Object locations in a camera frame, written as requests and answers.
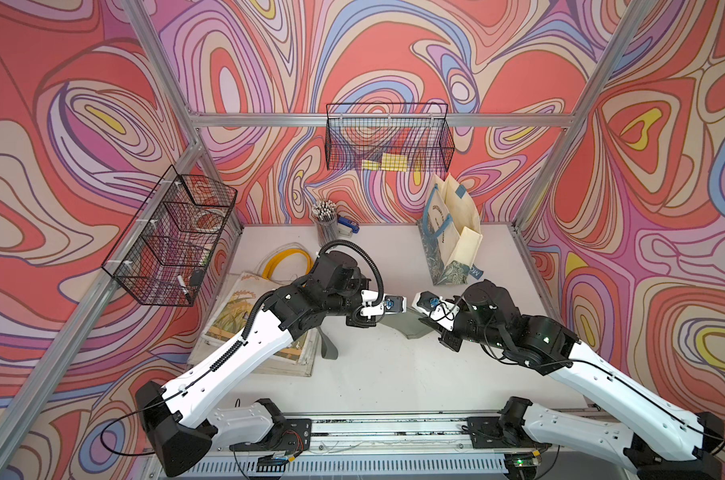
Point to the yellow sticky notes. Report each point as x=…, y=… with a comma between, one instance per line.
x=387, y=162

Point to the black wire basket back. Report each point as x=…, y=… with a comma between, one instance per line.
x=365, y=130

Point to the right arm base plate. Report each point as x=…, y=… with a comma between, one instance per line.
x=497, y=432

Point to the blue stapler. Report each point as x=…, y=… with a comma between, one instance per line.
x=351, y=224

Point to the beige bag blue handles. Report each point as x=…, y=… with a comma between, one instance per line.
x=451, y=233

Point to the metal cup of pencils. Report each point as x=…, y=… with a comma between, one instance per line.
x=325, y=217

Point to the white bag yellow handles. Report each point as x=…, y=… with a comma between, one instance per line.
x=239, y=296

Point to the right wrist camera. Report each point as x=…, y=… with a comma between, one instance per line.
x=436, y=312

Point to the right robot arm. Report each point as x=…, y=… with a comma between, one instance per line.
x=647, y=436

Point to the cream canvas tote bag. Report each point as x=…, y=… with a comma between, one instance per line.
x=297, y=359

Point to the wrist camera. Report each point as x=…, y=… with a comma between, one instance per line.
x=436, y=312
x=389, y=305

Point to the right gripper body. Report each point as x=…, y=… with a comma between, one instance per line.
x=452, y=339

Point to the black wire basket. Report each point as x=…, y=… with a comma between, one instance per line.
x=365, y=130
x=167, y=262

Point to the black wire basket left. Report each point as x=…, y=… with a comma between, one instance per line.
x=167, y=262

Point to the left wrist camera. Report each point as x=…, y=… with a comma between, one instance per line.
x=389, y=305

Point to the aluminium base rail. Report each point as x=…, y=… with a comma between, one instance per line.
x=415, y=445

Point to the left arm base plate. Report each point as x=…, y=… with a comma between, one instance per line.
x=289, y=436

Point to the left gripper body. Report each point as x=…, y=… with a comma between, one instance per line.
x=358, y=321

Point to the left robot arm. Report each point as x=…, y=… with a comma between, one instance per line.
x=344, y=281

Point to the olive green fabric bag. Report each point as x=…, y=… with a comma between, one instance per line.
x=408, y=324

